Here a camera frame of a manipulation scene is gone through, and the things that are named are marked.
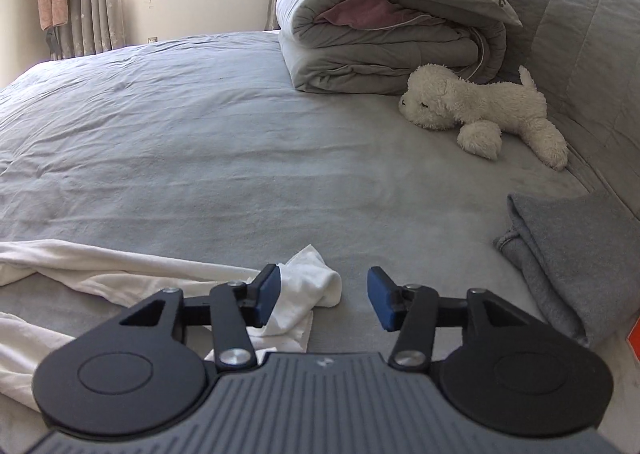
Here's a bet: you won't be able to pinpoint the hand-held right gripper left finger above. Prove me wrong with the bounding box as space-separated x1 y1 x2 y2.
120 263 282 371

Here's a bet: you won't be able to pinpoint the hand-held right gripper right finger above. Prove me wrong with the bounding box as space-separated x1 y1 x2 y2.
366 266 546 369

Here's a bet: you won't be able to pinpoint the white pants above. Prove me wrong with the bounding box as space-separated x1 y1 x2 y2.
0 239 343 417

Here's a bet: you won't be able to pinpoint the grey bed sheet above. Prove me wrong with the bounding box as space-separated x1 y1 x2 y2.
0 29 640 454

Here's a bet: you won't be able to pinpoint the folded grey cloth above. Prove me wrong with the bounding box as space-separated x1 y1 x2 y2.
494 190 640 349

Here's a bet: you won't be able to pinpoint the white plush dog toy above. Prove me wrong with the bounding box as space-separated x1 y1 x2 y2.
398 63 569 172

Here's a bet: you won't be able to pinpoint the folded grey quilt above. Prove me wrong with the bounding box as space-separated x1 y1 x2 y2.
276 0 508 95

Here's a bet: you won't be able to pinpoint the orange box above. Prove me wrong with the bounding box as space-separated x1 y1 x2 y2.
626 314 640 360

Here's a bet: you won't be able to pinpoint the grey quilted headboard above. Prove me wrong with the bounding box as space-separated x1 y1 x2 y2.
470 0 640 255

